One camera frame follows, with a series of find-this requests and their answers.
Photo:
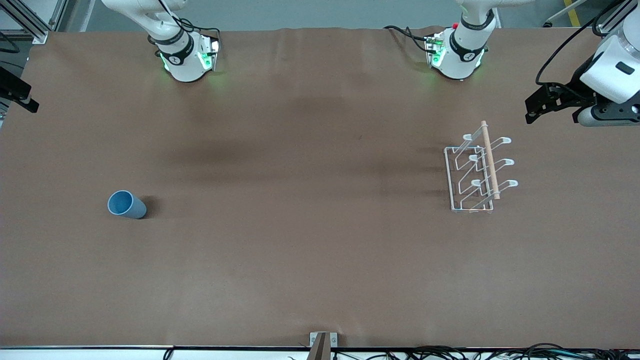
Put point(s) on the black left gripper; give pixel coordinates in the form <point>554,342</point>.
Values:
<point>573,93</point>

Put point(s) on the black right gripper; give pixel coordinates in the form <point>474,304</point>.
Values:
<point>10,86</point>

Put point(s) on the blue plastic cup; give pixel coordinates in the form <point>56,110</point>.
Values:
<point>127,204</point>

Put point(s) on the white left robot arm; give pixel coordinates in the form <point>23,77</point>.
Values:
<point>462,60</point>

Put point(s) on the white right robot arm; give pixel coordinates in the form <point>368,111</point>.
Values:
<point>185,65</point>

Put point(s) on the grey metal stand leg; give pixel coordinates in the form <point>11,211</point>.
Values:
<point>555,19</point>

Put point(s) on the brown table cover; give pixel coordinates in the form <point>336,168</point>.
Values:
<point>320,225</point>

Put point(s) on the aluminium frame extrusion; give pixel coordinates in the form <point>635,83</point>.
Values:
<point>39,35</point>
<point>617,15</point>

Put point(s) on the small metal bracket plate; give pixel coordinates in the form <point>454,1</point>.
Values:
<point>333,340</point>

